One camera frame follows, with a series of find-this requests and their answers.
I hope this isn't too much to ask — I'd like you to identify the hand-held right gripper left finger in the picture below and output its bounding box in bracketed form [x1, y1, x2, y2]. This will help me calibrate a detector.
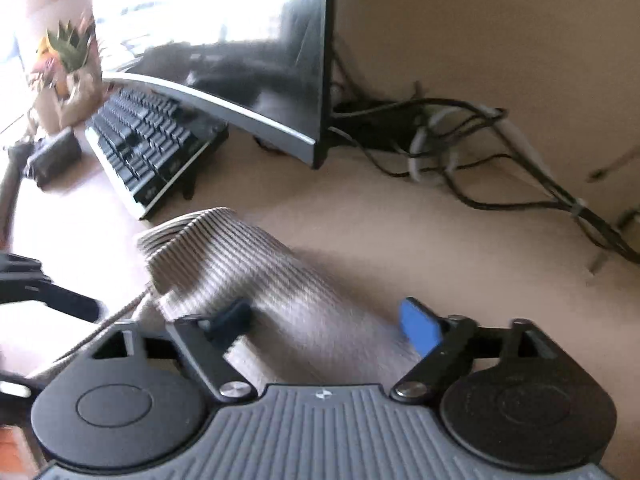
[91, 299, 255, 404]

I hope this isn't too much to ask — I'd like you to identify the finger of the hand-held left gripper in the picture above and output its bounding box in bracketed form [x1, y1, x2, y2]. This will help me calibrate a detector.
[0, 370, 45, 402]
[0, 254, 104, 323]

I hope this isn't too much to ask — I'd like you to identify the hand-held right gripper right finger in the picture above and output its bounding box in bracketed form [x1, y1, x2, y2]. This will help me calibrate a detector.
[390, 298, 552, 405]

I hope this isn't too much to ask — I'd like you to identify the beige ribbed sweater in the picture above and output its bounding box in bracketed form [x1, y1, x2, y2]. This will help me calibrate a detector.
[30, 207, 427, 397]

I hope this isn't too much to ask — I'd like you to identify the black rectangular box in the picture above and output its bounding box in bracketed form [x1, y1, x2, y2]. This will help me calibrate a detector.
[24, 127, 83, 191]

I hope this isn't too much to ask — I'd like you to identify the black keyboard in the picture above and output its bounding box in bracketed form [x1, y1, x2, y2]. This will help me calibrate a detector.
[83, 86, 231, 222]

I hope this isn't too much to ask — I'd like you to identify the green potted plant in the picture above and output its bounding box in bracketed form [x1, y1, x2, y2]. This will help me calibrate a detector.
[29, 16, 105, 127]

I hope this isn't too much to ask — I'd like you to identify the curved black monitor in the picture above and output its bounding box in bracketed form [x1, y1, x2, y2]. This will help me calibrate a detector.
[91, 0, 335, 171]

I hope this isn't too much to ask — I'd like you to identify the black cable bundle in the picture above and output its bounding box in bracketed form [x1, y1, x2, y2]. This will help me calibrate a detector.
[327, 45, 640, 267]

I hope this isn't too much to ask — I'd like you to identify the white cable bundle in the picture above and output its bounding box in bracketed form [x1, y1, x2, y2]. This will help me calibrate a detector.
[407, 104, 553, 187]

